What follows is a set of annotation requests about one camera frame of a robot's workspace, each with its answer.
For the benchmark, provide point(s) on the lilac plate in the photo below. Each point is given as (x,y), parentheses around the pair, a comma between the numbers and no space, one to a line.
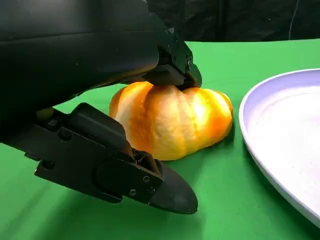
(287,130)

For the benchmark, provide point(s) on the orange white toy bread roll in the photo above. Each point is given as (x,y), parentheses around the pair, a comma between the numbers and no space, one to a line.
(175,120)

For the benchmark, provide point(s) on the black backdrop curtain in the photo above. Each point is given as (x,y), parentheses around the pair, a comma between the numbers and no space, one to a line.
(237,20)

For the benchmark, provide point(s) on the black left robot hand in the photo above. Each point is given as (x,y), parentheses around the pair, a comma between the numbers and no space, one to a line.
(62,50)

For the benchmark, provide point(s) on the green table cloth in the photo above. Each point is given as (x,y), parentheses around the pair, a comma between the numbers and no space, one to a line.
(225,200)

